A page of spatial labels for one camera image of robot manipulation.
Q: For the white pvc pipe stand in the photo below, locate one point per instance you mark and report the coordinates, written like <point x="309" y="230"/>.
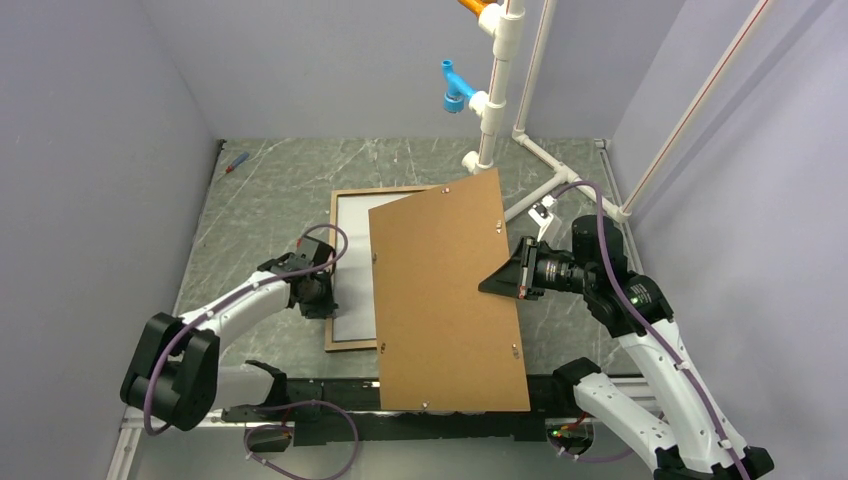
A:
<point x="562" y="172"/>

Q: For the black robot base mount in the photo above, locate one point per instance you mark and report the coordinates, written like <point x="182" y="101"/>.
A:
<point x="319" y="422"/>

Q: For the blue pipe fitting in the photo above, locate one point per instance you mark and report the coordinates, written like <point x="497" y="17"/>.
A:
<point x="458" y="91"/>

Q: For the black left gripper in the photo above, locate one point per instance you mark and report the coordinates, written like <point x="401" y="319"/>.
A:
<point x="314" y="311"/>

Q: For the brown fibreboard backing board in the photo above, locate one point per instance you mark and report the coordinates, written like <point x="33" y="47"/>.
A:
<point x="444" y="346"/>

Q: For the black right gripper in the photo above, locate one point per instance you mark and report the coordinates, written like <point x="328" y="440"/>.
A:
<point x="518" y="276"/>

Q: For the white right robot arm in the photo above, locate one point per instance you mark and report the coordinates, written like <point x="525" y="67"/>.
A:
<point x="691" y="438"/>

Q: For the blue red screwdriver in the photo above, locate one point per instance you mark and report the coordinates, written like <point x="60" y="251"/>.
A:
<point x="238" y="161"/>

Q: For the aluminium table edge rail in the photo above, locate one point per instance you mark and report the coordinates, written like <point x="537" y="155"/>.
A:
<point x="615" y="198"/>

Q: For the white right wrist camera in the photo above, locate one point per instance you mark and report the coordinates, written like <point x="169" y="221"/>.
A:
<point x="548" y="223"/>

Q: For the orange pipe fitting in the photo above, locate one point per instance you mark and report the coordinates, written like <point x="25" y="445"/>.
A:
<point x="476" y="6"/>

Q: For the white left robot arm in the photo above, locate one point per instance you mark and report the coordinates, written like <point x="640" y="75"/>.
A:
<point x="175" y="377"/>

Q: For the light wooden picture frame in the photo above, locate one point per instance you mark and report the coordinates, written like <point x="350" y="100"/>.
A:
<point x="344" y="278"/>

